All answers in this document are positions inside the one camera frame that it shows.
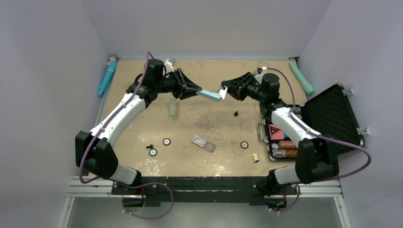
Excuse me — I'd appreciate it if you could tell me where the aluminium rail frame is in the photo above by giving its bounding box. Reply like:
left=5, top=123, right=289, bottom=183
left=58, top=177, right=351, bottom=228

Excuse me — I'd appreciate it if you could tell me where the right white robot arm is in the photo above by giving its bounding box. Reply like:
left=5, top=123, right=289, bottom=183
left=221, top=73, right=339, bottom=193

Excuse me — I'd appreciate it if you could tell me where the brown poker chip stack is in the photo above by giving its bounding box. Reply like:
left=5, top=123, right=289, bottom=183
left=278, top=140, right=297, bottom=150

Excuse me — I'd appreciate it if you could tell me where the striped poker chip stack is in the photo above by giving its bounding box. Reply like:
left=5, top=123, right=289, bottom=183
left=272, top=149, right=298, bottom=159

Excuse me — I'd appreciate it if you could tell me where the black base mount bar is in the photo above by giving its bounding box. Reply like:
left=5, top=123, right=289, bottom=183
left=111, top=176, right=297, bottom=207

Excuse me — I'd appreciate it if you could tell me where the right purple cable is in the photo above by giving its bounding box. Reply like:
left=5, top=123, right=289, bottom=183
left=266, top=66, right=372, bottom=215

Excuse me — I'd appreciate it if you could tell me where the purple cable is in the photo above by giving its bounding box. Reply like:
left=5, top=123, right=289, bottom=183
left=78, top=52, right=174, bottom=220
left=266, top=66, right=372, bottom=215

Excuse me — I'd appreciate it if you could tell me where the poker chip upper left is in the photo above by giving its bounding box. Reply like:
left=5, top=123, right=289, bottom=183
left=163, top=138, right=171, bottom=146

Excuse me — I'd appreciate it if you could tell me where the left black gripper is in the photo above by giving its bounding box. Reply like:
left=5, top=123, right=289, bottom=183
left=155, top=69, right=201, bottom=101

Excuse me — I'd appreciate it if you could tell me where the blue stapler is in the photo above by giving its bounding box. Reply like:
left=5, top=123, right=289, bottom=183
left=196, top=86, right=228, bottom=102

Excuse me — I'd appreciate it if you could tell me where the poker chip right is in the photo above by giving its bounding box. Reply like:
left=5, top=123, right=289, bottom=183
left=240, top=141, right=249, bottom=149

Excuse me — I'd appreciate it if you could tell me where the red card deck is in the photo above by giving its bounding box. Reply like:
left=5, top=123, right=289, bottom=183
left=269, top=124, right=285, bottom=140

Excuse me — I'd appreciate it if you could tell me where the staple box with clear lid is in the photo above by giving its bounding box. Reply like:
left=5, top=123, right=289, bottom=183
left=191, top=135, right=216, bottom=152

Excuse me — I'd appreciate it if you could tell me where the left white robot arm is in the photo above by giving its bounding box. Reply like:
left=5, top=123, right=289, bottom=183
left=75, top=58, right=202, bottom=194

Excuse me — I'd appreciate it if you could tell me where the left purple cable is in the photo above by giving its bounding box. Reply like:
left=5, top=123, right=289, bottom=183
left=78, top=52, right=174, bottom=220

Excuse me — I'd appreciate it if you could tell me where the cream chess piece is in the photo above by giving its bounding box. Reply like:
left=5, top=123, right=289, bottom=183
left=252, top=153, right=259, bottom=163

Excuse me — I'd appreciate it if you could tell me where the teal marker pen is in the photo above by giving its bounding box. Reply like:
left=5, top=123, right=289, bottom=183
left=289, top=62, right=315, bottom=95

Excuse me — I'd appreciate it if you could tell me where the green stapler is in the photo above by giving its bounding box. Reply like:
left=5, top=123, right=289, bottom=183
left=169, top=97, right=176, bottom=119

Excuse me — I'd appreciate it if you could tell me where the poker chip lower left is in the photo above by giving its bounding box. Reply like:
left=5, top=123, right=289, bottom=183
left=149, top=149, right=158, bottom=157

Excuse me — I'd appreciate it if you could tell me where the blue marker pen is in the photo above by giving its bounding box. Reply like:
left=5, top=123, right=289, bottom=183
left=98, top=55, right=118, bottom=96

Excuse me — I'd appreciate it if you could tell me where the black poker chip case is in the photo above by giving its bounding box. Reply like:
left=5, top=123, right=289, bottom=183
left=257, top=83, right=365, bottom=162

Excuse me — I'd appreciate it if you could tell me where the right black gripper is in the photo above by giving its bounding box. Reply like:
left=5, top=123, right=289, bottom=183
left=222, top=72, right=267, bottom=102

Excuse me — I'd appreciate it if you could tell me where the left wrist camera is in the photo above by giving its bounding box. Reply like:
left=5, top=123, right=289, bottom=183
left=164, top=57, right=176, bottom=74

